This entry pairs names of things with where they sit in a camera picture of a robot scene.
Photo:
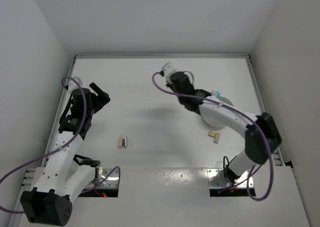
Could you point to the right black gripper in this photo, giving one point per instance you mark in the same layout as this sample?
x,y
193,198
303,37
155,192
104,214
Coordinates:
x,y
169,85

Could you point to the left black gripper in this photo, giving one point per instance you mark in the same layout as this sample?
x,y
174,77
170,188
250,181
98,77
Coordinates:
x,y
101,99

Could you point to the blue highlighter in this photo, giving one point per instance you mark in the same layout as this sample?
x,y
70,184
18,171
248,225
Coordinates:
x,y
217,94

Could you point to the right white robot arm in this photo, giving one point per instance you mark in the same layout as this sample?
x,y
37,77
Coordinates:
x,y
207,105

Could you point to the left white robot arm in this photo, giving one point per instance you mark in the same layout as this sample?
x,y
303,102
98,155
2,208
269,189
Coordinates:
x,y
50,201

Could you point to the white round divided container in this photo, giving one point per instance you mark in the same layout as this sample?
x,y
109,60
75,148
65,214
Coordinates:
x,y
213,122

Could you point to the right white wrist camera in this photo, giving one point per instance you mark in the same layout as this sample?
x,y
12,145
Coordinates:
x,y
168,70

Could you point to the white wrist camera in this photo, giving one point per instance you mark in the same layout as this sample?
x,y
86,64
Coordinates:
x,y
168,70
72,83

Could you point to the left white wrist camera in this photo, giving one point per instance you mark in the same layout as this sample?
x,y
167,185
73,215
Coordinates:
x,y
72,83

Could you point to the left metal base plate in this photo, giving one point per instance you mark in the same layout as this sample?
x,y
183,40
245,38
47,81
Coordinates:
x,y
106,179

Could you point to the metal base plate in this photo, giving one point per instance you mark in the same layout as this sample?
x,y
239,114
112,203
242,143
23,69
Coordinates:
x,y
217,181
106,179

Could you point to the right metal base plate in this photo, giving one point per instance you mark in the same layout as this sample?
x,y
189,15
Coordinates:
x,y
217,181

